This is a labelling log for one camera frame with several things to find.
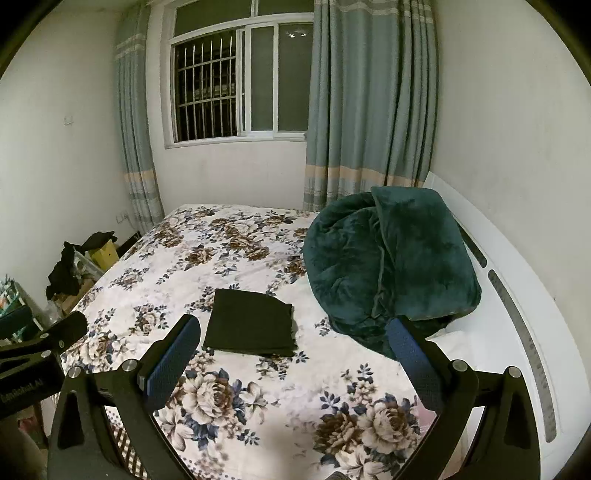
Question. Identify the clear plastic container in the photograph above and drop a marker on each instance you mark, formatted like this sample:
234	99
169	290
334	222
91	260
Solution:
87	267

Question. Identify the dark green plush blanket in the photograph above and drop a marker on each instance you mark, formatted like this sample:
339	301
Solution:
397	263

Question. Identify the window with white frame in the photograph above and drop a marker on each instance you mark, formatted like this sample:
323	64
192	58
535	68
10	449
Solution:
240	78

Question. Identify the wide blue-grey curtain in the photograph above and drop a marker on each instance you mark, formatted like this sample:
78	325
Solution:
369	106

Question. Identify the narrow blue-grey curtain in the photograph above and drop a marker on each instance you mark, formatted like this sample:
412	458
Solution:
136	138

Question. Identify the person's left forearm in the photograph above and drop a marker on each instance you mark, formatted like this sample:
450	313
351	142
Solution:
16	450

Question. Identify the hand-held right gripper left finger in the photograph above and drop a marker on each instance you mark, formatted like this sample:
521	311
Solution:
171	355

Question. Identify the yellow box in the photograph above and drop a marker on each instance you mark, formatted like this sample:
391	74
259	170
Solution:
105	256

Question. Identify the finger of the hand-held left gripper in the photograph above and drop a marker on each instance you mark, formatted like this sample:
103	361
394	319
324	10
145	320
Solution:
55	337

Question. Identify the cardboard box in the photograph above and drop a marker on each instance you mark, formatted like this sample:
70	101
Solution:
69	300

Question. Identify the dark striped garment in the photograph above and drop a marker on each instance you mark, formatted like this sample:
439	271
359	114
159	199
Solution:
251	323

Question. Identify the pile of black clothes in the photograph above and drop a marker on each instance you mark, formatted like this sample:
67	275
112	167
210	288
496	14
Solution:
69	272

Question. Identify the pink plaid sheet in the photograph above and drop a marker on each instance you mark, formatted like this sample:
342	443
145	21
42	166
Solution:
425	417

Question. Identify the floral bed sheet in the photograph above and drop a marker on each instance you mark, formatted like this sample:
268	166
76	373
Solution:
231	258

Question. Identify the brown checkered mattress cover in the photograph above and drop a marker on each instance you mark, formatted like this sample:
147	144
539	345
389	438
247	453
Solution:
127	445

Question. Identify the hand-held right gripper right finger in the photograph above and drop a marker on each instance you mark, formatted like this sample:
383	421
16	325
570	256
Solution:
415	364

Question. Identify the white pillow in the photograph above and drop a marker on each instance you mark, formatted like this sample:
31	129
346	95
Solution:
450	344

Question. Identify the white headboard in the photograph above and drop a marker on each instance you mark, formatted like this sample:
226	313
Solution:
517	295

